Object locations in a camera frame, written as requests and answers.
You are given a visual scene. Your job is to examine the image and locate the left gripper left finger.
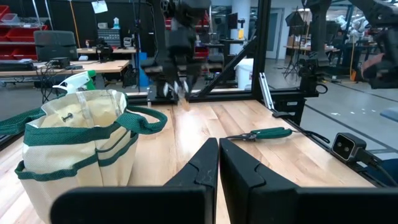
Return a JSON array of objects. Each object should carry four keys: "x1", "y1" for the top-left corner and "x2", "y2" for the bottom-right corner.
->
[{"x1": 50, "y1": 138, "x2": 220, "y2": 224}]

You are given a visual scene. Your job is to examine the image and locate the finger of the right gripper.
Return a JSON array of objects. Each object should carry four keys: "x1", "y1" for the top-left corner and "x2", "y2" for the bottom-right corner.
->
[
  {"x1": 160, "y1": 73, "x2": 180, "y2": 95},
  {"x1": 182, "y1": 73, "x2": 200, "y2": 94}
]

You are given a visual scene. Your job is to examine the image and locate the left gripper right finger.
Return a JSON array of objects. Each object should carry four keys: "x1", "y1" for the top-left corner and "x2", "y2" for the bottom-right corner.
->
[{"x1": 219, "y1": 138, "x2": 398, "y2": 224}]

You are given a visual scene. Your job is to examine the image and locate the green pruning shears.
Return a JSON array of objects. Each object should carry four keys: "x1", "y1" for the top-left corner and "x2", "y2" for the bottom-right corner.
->
[{"x1": 225, "y1": 126, "x2": 330, "y2": 144}]

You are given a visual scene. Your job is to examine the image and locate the green spray bottle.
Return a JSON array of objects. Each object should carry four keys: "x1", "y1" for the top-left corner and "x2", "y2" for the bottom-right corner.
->
[{"x1": 52, "y1": 70, "x2": 98, "y2": 94}]

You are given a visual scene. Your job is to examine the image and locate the white bucket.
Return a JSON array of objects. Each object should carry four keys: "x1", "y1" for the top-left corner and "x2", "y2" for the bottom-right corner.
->
[{"x1": 235, "y1": 58, "x2": 254, "y2": 90}]

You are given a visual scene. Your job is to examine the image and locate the wooden workbench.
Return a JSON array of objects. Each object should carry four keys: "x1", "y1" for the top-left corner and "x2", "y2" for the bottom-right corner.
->
[{"x1": 0, "y1": 59, "x2": 131, "y2": 78}]

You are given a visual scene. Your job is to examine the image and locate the silver aluminium bar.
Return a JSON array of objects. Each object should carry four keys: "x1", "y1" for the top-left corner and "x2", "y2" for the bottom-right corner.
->
[{"x1": 258, "y1": 72, "x2": 275, "y2": 110}]

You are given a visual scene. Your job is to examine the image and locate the white paper sheet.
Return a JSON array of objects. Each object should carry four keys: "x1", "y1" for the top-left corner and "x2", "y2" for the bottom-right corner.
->
[{"x1": 91, "y1": 0, "x2": 109, "y2": 14}]

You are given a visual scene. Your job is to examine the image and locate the black equipment stand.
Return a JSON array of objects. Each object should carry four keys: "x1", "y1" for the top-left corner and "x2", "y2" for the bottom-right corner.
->
[{"x1": 298, "y1": 0, "x2": 331, "y2": 95}]

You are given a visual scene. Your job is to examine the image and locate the red storage bin shelf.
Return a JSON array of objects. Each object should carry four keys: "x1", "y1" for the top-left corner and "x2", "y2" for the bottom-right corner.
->
[{"x1": 0, "y1": 4, "x2": 50, "y2": 60}]

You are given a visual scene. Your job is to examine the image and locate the black table-level camera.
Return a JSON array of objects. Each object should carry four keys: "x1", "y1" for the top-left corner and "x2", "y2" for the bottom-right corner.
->
[{"x1": 331, "y1": 133, "x2": 368, "y2": 164}]

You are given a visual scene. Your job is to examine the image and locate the black camera cable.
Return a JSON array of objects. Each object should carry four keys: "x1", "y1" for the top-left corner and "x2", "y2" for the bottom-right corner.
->
[{"x1": 357, "y1": 149, "x2": 398, "y2": 187}]

